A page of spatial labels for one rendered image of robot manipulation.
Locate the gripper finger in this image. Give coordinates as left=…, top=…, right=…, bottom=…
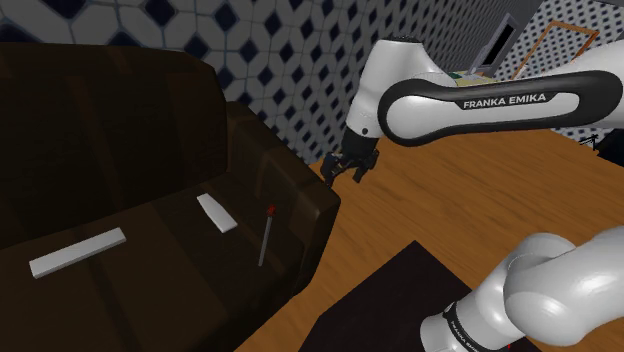
left=320, top=152, right=346, bottom=188
left=352, top=151, right=380, bottom=184

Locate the grey pen with red tip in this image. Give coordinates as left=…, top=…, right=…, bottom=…
left=257, top=204, right=278, bottom=268

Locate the short white remote control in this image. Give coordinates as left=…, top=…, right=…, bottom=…
left=196, top=192, right=239, bottom=234

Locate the grey framed dark window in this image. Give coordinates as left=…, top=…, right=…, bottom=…
left=466, top=12, right=526, bottom=79

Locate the dark brown sofa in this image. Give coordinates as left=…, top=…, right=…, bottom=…
left=0, top=41, right=342, bottom=352

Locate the long white remote control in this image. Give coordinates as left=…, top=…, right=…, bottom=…
left=29, top=226, right=127, bottom=280

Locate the wooden framed wall picture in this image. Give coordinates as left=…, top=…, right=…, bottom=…
left=510, top=20, right=600, bottom=82

